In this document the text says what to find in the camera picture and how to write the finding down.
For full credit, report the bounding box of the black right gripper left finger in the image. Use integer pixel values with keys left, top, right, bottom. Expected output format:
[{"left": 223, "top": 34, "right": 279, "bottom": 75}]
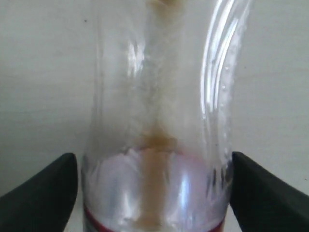
[{"left": 0, "top": 153, "right": 78, "bottom": 232}]

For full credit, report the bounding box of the red label cola bottle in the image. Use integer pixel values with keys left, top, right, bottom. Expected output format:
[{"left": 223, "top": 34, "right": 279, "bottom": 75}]
[{"left": 82, "top": 0, "right": 252, "bottom": 232}]

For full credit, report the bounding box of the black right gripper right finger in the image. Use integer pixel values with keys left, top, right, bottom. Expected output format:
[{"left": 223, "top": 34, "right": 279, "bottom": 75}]
[{"left": 230, "top": 152, "right": 309, "bottom": 232}]

